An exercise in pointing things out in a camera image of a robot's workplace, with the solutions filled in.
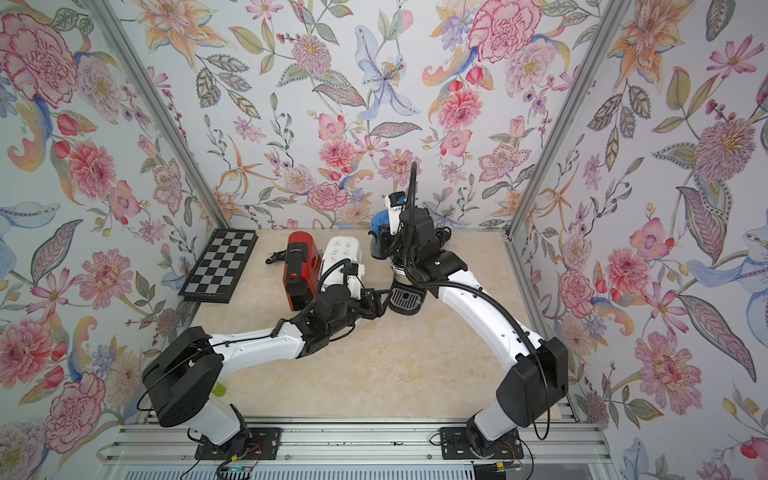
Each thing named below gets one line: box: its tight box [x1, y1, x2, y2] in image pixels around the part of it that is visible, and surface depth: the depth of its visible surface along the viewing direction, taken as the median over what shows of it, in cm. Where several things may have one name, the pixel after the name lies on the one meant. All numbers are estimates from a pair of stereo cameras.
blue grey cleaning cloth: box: [368, 209, 390, 257], surface depth 78 cm
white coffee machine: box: [320, 236, 361, 287], surface depth 86 cm
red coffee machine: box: [283, 231, 323, 311], surface depth 90 cm
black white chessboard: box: [178, 228, 259, 303], surface depth 108 cm
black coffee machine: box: [387, 279, 441, 315], surface depth 100 cm
